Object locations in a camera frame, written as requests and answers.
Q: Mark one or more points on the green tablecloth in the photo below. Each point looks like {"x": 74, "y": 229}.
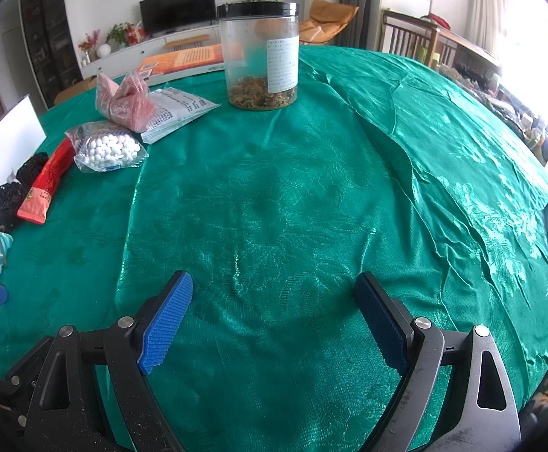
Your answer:
{"x": 302, "y": 197}

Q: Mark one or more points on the white television cabinet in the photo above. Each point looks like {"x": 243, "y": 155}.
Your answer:
{"x": 128, "y": 54}

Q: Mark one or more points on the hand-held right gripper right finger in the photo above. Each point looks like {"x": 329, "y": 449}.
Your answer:
{"x": 382, "y": 325}

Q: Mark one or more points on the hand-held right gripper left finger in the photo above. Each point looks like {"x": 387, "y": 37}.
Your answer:
{"x": 165, "y": 325}

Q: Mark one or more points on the orange lounge chair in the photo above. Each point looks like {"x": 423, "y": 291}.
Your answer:
{"x": 325, "y": 21}

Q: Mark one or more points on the white printed packet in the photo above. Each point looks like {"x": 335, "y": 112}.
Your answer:
{"x": 175, "y": 108}

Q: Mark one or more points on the white round vase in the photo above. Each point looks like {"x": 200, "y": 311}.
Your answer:
{"x": 104, "y": 50}

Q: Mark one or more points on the clear jar with black lid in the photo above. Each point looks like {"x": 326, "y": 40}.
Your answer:
{"x": 250, "y": 56}

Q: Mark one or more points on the red gift box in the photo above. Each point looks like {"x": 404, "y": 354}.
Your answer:
{"x": 136, "y": 34}

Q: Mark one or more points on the red cloth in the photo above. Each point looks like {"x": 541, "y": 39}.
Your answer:
{"x": 436, "y": 20}

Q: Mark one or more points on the black lace hair band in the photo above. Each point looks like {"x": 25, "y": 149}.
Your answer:
{"x": 31, "y": 169}

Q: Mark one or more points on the red packet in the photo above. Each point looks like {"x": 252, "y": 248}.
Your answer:
{"x": 43, "y": 183}

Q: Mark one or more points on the white box with cardboard bottom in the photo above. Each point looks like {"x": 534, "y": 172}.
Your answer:
{"x": 5, "y": 141}

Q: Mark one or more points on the black display cabinet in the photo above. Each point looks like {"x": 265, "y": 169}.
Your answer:
{"x": 50, "y": 33}

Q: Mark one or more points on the black television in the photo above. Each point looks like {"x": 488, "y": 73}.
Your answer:
{"x": 177, "y": 9}

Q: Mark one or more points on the wooden bench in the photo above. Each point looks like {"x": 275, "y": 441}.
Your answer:
{"x": 186, "y": 41}

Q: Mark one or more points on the pink patterned packet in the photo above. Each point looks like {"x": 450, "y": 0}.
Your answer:
{"x": 128, "y": 103}

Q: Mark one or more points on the white sheer curtain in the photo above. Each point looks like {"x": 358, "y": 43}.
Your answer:
{"x": 488, "y": 4}

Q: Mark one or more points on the orange book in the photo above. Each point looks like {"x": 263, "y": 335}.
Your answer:
{"x": 184, "y": 59}

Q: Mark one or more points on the pile of household clutter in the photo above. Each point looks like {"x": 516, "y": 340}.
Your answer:
{"x": 528, "y": 113}

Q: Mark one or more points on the black sequin scrunchie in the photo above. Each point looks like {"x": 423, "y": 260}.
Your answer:
{"x": 10, "y": 207}

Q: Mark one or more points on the wooden railing cot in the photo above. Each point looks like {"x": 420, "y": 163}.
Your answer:
{"x": 443, "y": 44}

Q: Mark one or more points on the leafy green plant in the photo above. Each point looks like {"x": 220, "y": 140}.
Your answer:
{"x": 117, "y": 34}

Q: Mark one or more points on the bag of white cotton balls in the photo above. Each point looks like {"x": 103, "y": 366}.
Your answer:
{"x": 109, "y": 148}

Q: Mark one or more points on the red flowers in vase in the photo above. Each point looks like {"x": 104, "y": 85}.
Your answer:
{"x": 89, "y": 44}

